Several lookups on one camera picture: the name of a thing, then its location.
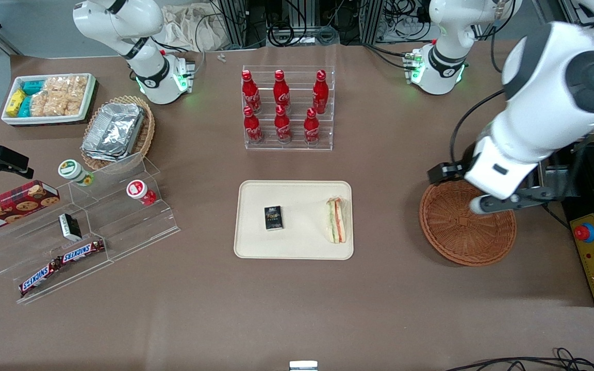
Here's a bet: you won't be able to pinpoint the triangle sandwich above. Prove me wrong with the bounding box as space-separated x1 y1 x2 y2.
326 197 348 244

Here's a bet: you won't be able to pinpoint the round brown wicker basket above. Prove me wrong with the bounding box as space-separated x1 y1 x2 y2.
419 174 517 267

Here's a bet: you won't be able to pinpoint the cream rectangular serving tray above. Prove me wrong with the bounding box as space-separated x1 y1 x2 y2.
234 180 354 260

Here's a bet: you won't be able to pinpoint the oval tan wicker basket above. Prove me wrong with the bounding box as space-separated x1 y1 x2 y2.
80 95 156 171

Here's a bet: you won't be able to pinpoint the white snack tray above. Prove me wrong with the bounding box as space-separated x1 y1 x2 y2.
1 73 97 127

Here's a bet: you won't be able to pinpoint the red cola bottle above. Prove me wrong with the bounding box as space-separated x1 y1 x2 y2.
273 70 291 109
243 106 264 144
304 107 321 145
274 105 292 143
241 70 262 114
312 70 329 115

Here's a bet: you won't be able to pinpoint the small black card box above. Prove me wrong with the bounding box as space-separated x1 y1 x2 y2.
263 206 284 231

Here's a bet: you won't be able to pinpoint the clear acrylic bottle rack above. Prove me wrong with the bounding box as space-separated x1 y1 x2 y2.
241 65 335 151

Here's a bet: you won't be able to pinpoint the white crumpled cloth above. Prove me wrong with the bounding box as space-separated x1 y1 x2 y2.
159 4 225 52

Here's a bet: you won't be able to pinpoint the red lidded yoghurt cup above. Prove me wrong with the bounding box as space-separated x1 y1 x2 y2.
126 179 158 207

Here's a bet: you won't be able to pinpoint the clear acrylic step stand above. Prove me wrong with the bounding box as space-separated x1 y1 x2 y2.
0 152 182 305

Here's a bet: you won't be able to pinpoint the stacked aluminium foil trays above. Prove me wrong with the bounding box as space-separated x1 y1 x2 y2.
81 102 146 158

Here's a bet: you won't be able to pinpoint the snickers chocolate bar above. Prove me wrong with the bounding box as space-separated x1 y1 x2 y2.
19 257 64 297
58 239 106 265

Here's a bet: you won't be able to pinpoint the green lidded yoghurt cup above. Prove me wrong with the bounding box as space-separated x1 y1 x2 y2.
58 159 95 187

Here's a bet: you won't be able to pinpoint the small black white box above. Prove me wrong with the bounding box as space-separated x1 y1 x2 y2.
58 213 83 242

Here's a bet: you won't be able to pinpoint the clear bag of crackers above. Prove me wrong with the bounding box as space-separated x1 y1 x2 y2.
29 76 89 117

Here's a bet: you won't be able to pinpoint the red tartan cookie box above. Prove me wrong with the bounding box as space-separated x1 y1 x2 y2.
0 180 61 237

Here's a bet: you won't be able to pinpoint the yellow snack packet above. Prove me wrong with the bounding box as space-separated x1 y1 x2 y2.
6 89 27 117

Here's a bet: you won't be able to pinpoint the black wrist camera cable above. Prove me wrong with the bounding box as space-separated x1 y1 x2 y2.
450 90 506 165

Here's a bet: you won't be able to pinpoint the thin black floor cables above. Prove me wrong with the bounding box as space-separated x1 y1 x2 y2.
444 348 594 371

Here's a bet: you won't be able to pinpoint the aluminium frame with cables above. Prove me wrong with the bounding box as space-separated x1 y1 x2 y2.
217 0 385 48

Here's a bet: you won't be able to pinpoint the black camera clamp mount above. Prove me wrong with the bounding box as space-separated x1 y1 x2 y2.
0 129 35 183

